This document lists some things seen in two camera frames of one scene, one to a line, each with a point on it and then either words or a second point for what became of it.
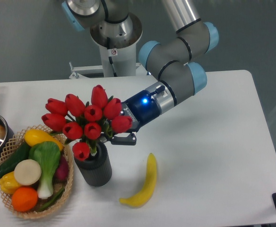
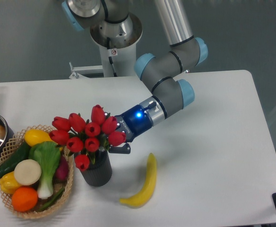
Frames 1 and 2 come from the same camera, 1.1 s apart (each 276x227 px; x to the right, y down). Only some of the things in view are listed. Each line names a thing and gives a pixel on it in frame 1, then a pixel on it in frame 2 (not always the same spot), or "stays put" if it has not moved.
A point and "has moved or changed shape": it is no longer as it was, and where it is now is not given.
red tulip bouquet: (84, 123) has moved or changed shape
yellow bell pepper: (8, 183) stays put
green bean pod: (51, 202) stays put
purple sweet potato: (62, 173) stays put
